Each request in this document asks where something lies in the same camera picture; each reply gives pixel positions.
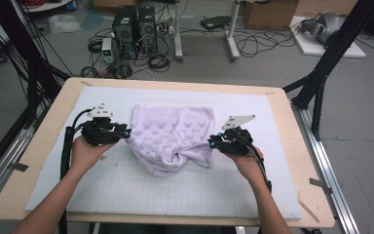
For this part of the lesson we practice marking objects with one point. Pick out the grey headset device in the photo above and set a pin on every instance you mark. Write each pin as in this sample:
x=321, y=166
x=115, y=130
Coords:
x=328, y=26

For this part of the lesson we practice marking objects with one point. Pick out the white desk leg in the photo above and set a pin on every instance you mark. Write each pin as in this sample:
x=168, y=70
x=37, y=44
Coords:
x=178, y=32
x=232, y=32

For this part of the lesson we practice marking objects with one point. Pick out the aluminium rail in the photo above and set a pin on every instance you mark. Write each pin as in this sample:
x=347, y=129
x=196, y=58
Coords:
x=3, y=162
x=328, y=169

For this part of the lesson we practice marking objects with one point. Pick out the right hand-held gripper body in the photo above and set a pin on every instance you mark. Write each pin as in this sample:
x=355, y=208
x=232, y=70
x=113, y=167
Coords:
x=237, y=141

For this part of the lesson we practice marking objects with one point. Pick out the thin wooden strip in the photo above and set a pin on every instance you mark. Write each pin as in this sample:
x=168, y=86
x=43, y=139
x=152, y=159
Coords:
x=308, y=210

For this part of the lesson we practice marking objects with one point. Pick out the brown cardboard box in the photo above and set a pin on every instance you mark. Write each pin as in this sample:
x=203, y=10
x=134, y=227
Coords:
x=269, y=14

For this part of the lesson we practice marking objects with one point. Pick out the white grid foam mat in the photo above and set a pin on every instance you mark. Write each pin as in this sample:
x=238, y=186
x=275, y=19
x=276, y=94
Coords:
x=246, y=104

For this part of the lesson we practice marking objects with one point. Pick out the person's left hand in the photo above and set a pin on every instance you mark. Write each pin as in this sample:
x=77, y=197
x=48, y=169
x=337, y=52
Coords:
x=84, y=156

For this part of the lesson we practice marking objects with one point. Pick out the small white power supply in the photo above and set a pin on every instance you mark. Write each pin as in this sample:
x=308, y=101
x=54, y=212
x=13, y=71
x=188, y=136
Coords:
x=107, y=50

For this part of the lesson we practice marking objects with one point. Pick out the pale purple printed towel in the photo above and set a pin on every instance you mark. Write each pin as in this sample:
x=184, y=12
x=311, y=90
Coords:
x=170, y=139

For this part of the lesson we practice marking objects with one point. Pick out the slim black computer tower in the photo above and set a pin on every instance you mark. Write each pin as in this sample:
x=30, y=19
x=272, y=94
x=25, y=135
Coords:
x=147, y=29

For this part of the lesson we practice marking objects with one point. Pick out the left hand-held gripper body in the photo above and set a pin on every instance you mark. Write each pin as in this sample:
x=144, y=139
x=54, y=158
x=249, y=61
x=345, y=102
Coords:
x=99, y=131

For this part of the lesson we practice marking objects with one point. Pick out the white floor board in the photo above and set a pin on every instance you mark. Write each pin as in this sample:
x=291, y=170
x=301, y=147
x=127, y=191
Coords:
x=308, y=48

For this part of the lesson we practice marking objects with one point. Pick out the flat black device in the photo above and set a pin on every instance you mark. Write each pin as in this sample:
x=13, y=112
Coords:
x=215, y=22

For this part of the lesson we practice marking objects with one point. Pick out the clear plastic bag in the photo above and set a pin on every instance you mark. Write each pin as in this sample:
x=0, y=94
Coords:
x=63, y=23

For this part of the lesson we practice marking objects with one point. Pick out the large black computer tower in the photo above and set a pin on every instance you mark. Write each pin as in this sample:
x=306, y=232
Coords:
x=125, y=31

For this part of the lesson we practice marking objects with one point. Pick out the black metal frame stand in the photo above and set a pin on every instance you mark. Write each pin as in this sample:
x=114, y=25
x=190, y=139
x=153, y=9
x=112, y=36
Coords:
x=16, y=42
x=334, y=45

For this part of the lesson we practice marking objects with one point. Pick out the person's right hand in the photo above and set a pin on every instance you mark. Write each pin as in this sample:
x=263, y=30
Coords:
x=250, y=165

